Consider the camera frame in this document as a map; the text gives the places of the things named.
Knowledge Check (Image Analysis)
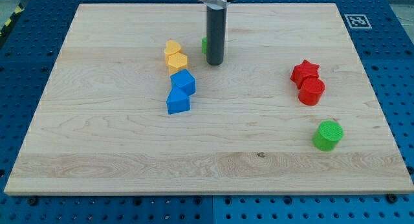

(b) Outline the yellow hexagon block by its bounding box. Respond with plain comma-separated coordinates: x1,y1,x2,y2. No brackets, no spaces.
167,52,188,75

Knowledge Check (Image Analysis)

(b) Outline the red cylinder block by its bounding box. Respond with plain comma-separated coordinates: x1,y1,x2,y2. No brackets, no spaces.
298,78,325,106

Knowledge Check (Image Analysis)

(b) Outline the red star block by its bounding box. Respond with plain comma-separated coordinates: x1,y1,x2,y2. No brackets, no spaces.
290,60,320,89

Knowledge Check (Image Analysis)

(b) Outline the blue pentagon block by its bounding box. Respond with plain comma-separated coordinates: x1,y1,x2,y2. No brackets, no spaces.
166,86,190,115

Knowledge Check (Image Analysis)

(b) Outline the blue cube block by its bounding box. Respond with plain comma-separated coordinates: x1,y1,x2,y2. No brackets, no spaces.
170,69,196,96

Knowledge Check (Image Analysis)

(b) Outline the yellow heart block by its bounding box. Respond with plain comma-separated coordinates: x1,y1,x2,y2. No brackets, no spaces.
164,39,182,64

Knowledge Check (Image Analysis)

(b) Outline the green star block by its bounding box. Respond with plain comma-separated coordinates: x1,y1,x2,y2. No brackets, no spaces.
202,37,207,54

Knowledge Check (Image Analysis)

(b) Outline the white fiducial marker tag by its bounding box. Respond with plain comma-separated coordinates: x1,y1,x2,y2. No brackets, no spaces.
344,14,372,29

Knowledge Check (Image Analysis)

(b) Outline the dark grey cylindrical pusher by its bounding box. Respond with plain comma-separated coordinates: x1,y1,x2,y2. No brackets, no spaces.
206,4,226,65

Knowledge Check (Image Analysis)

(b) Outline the wooden board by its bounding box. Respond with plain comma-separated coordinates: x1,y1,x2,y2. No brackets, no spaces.
5,3,413,196

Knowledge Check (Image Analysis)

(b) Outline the green cylinder block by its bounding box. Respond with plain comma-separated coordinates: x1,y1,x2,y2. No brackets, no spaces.
312,120,343,151

